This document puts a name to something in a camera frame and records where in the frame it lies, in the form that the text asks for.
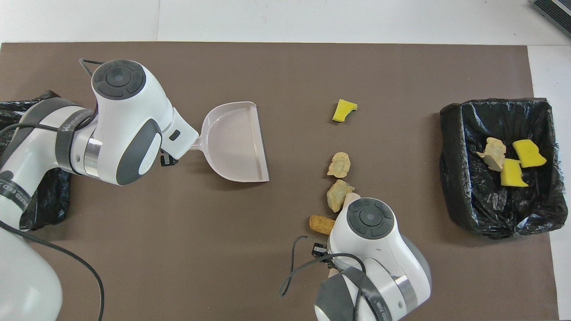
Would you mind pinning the beige sponge lump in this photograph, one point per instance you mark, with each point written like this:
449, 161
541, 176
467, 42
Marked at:
339, 195
339, 164

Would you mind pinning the bin with black liner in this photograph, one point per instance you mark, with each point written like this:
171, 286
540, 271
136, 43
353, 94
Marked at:
49, 200
468, 196

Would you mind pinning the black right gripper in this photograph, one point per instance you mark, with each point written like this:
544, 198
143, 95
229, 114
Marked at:
320, 249

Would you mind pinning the brown table mat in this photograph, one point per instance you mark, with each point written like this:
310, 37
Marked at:
223, 267

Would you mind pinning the notched yellow sponge piece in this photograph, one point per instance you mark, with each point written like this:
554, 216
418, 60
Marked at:
513, 174

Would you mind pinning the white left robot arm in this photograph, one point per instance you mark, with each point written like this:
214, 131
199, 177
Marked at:
125, 111

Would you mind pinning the beige plastic dustpan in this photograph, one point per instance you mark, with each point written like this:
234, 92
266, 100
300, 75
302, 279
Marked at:
236, 142

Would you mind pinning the brown bread roll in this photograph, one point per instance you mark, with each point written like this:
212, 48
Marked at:
321, 224

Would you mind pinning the yellow sponge piece green backing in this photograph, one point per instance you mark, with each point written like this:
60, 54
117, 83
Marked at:
343, 111

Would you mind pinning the orange bread scrap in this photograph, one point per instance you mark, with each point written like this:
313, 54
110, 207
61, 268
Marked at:
491, 153

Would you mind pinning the grey ribbed device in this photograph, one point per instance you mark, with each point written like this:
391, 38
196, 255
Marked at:
555, 11

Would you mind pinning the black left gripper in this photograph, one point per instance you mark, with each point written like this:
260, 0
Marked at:
168, 159

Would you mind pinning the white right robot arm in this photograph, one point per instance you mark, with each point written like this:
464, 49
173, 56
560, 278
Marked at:
379, 249

